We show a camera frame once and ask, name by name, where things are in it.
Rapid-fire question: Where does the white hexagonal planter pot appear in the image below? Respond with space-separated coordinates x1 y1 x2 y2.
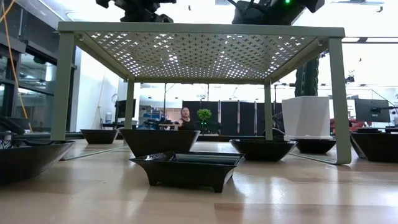
281 95 334 141

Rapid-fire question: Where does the black wavy mini plate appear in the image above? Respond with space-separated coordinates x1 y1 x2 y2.
294 138 337 154
349 131 398 163
0 139 76 187
80 129 119 145
229 138 299 162

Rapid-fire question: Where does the black computer monitor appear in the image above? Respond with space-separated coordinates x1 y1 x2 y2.
114 98 137 119
354 98 392 123

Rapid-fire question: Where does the person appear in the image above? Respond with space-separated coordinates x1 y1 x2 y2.
178 106 197 131

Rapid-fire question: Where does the black office partition wall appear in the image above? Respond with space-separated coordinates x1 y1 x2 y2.
182 100 283 136

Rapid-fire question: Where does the small black square mini plate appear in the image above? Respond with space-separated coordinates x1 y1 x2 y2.
129 151 246 194

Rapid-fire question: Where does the green cactus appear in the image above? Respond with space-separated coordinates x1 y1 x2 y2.
294 57 320 97

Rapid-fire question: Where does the yellow cable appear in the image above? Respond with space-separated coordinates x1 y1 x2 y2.
0 0 34 133

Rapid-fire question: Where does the black framed glass partition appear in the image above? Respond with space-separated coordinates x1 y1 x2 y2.
0 0 78 133

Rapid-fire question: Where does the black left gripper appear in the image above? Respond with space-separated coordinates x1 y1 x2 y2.
119 8 175 24

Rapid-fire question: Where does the black curved cable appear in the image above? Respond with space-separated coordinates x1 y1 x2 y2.
0 114 29 136

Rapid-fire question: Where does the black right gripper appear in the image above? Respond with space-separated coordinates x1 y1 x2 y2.
231 7 307 26

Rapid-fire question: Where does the green perforated metal shelf riser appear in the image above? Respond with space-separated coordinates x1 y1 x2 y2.
50 21 353 166

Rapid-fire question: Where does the black flared square mini plate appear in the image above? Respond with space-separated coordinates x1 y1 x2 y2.
120 129 201 158

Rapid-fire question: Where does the small green potted plant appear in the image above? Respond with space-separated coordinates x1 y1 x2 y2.
196 108 222 134

